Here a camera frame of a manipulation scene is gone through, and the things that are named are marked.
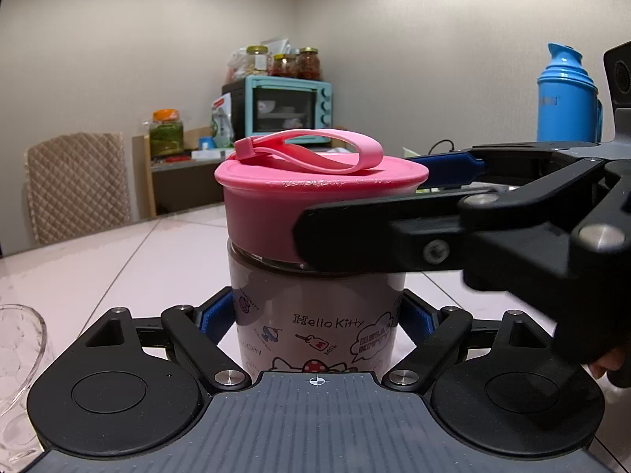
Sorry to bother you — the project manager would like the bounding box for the clear glass bowl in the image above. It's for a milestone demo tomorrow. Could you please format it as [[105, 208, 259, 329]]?
[[0, 304, 50, 459]]

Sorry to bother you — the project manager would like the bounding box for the black cable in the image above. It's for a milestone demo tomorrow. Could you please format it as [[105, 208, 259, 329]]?
[[427, 139, 474, 155]]

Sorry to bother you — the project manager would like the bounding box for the blue thermos flask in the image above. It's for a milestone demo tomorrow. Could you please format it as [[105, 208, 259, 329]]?
[[536, 43, 603, 143]]

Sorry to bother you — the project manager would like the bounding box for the small jar of red pickles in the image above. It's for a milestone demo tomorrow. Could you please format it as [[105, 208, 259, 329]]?
[[272, 53, 297, 78]]

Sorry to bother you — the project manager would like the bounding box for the clear plastic food bag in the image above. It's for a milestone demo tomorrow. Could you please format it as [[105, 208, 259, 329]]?
[[226, 49, 247, 84]]

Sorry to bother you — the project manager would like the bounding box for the glass jar with yellow lid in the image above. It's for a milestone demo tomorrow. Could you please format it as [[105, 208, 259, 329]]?
[[245, 45, 269, 77]]

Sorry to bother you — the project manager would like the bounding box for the green and white package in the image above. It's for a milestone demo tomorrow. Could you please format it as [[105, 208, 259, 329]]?
[[211, 93, 235, 149]]

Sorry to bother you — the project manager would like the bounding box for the wooden side shelf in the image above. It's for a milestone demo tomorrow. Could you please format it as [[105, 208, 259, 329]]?
[[132, 128, 237, 218]]

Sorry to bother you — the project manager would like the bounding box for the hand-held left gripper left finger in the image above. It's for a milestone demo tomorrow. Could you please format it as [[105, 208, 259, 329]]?
[[74, 288, 251, 389]]

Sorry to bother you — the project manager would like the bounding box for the green pickle jar orange lid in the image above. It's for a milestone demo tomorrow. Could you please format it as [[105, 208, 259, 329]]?
[[149, 108, 185, 156]]

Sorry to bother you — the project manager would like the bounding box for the person's right hand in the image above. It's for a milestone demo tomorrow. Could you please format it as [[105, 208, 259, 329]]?
[[588, 347, 617, 380]]

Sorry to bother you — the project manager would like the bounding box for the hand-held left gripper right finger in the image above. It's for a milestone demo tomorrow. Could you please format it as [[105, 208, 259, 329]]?
[[382, 290, 560, 389]]

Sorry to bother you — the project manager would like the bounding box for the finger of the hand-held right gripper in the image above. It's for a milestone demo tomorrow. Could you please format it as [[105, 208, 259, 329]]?
[[294, 156, 619, 301], [409, 140, 609, 191]]

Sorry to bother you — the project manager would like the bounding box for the large jar of red pickles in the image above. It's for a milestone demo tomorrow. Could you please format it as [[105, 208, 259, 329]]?
[[297, 48, 321, 81]]

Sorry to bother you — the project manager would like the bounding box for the teal toaster oven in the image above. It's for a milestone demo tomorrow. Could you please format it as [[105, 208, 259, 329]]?
[[222, 75, 333, 147]]

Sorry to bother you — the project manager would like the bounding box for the pink bottle cap with strap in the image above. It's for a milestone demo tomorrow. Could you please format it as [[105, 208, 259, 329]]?
[[214, 128, 429, 274]]

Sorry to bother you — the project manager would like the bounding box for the chair with quilted beige cover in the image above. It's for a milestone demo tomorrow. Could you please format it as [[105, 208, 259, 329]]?
[[24, 132, 131, 246]]

